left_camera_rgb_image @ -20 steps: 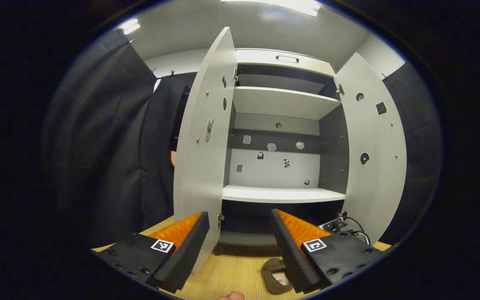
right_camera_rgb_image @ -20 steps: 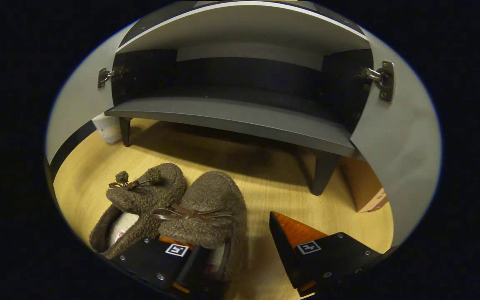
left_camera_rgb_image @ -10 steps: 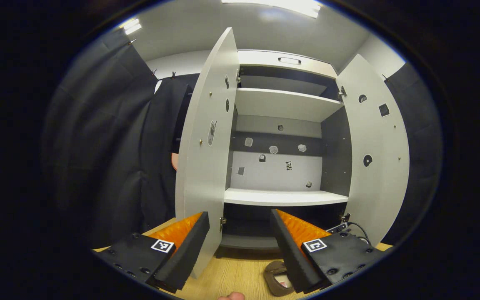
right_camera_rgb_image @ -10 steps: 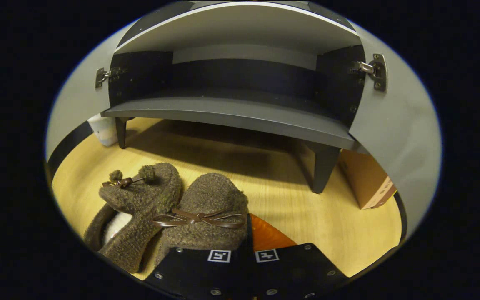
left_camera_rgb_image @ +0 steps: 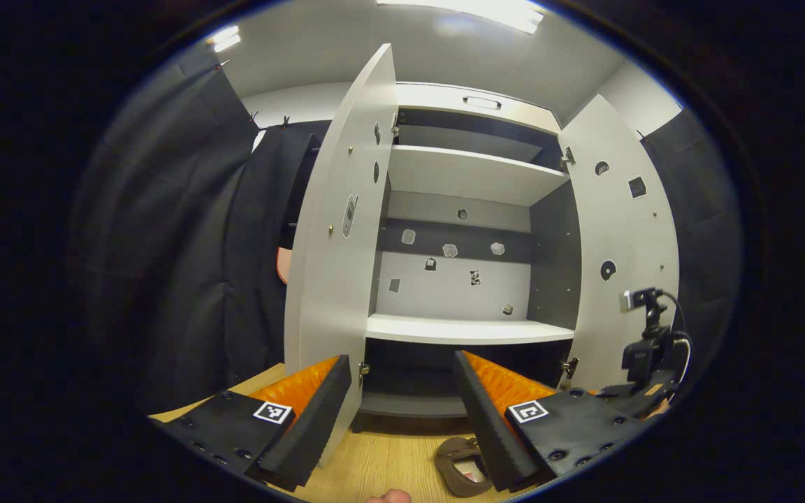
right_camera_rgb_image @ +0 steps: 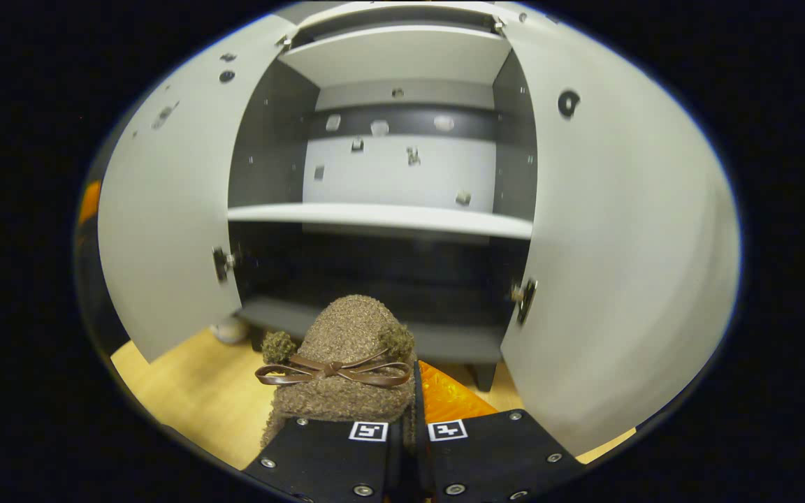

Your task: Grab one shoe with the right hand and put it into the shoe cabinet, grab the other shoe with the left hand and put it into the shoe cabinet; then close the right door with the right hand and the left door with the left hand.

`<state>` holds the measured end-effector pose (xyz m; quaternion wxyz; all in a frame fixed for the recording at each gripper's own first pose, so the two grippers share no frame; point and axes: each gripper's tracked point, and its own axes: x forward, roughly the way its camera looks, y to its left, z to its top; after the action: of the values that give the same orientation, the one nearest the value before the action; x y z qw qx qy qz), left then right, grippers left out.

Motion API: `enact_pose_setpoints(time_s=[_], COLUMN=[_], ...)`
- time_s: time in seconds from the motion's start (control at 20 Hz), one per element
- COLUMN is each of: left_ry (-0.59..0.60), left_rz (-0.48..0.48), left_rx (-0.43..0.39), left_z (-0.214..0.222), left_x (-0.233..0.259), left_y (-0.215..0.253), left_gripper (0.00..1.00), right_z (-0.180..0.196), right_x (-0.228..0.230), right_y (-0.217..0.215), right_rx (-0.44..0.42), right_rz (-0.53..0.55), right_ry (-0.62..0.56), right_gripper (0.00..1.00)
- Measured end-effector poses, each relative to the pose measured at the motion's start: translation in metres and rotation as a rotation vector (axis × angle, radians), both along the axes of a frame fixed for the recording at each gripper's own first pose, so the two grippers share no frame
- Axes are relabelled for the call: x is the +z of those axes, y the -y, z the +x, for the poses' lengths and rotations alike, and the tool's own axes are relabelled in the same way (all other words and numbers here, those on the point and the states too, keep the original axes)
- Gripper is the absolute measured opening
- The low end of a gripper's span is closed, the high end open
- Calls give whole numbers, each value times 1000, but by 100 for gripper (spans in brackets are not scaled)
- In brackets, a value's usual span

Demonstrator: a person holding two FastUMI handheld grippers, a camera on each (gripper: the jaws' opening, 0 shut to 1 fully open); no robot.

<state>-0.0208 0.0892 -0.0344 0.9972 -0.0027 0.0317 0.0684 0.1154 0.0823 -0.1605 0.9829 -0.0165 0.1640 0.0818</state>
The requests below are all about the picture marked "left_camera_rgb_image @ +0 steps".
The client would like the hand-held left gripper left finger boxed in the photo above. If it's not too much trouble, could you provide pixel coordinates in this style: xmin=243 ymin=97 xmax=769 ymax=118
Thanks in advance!
xmin=151 ymin=353 xmax=353 ymax=493

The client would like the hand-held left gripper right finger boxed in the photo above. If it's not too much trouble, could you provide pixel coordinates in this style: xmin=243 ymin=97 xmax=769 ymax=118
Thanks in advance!
xmin=453 ymin=350 xmax=648 ymax=494

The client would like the brown fuzzy shoe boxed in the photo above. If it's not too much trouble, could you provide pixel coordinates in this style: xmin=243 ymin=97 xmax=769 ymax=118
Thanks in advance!
xmin=434 ymin=436 xmax=495 ymax=498

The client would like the white cabinet door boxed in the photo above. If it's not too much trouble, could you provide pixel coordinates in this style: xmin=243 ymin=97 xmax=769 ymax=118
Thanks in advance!
xmin=558 ymin=94 xmax=681 ymax=392
xmin=284 ymin=43 xmax=400 ymax=465

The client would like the black backdrop cloth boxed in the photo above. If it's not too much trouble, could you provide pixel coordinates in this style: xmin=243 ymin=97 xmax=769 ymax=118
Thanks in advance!
xmin=71 ymin=59 xmax=746 ymax=420

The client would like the large ceiling light panel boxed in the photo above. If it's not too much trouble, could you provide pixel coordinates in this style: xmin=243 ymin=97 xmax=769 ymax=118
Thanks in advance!
xmin=377 ymin=0 xmax=546 ymax=36

